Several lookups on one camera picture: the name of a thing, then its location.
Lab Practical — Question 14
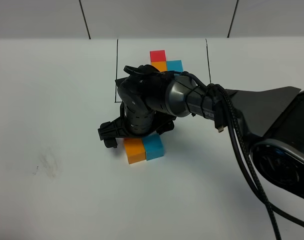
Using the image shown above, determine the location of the orange template block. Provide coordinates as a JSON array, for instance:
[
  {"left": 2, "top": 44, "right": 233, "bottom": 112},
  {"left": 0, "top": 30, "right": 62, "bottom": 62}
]
[{"left": 151, "top": 61, "right": 167, "bottom": 72}]

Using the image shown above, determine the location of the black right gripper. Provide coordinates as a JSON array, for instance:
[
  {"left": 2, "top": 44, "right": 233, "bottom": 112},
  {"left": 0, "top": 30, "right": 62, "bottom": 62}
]
[{"left": 98, "top": 99, "right": 176, "bottom": 148}]

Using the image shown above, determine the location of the blue template block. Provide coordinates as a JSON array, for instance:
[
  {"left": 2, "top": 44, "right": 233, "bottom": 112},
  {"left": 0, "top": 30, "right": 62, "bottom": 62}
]
[{"left": 166, "top": 60, "right": 184, "bottom": 73}]

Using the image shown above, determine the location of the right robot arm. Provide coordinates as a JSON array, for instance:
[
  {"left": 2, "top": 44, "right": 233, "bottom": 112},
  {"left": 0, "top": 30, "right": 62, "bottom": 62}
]
[{"left": 98, "top": 64, "right": 304, "bottom": 198}]

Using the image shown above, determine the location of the red template block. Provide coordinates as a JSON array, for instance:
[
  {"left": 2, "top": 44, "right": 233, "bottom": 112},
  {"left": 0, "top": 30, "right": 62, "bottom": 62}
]
[{"left": 150, "top": 50, "right": 166, "bottom": 63}]

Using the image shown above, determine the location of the black camera cable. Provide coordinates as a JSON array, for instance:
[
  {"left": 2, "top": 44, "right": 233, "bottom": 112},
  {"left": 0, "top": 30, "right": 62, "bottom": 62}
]
[{"left": 181, "top": 71, "right": 304, "bottom": 240}]

